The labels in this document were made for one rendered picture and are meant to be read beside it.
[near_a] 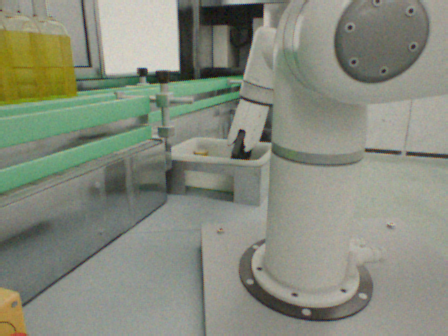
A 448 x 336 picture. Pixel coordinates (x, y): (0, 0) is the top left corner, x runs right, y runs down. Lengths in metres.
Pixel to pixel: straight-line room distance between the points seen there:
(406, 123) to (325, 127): 3.93
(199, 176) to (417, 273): 0.42
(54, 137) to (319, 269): 0.36
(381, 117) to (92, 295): 3.94
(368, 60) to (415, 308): 0.28
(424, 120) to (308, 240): 3.94
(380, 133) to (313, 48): 4.02
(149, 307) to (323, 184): 0.25
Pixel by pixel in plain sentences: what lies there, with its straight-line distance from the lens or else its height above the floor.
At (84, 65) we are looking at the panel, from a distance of 0.93.
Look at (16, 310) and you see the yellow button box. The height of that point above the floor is 0.81.
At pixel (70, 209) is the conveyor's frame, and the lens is 0.50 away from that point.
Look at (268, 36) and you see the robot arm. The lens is 0.66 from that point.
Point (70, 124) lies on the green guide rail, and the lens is 0.51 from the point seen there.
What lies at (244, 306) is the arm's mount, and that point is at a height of 0.78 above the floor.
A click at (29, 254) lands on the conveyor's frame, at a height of 0.81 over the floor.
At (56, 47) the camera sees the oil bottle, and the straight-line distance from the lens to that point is 0.66.
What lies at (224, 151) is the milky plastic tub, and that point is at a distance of 0.85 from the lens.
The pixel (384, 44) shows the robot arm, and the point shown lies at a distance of 0.25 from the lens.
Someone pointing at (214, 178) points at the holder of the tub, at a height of 0.80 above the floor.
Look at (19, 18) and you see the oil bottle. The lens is 0.62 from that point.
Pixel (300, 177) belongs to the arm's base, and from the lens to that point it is 0.34.
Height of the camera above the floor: 1.02
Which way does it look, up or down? 17 degrees down
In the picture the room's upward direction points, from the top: straight up
